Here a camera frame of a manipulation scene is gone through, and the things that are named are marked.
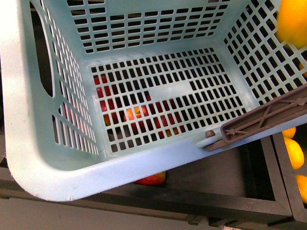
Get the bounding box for red apple at edge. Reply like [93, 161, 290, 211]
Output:
[134, 171, 166, 186]

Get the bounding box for yellow lemon in bin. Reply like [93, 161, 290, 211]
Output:
[283, 137, 305, 170]

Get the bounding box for red apples under basket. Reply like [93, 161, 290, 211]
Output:
[63, 75, 187, 137]

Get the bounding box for black display bin frame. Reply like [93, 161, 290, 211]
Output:
[0, 134, 307, 227]

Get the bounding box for teal plastic basket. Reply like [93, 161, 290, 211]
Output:
[0, 0, 307, 201]

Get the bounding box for yellow lemon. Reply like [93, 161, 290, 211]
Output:
[283, 137, 305, 170]
[276, 0, 307, 49]

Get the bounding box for brown basket handle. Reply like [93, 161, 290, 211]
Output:
[206, 84, 307, 151]

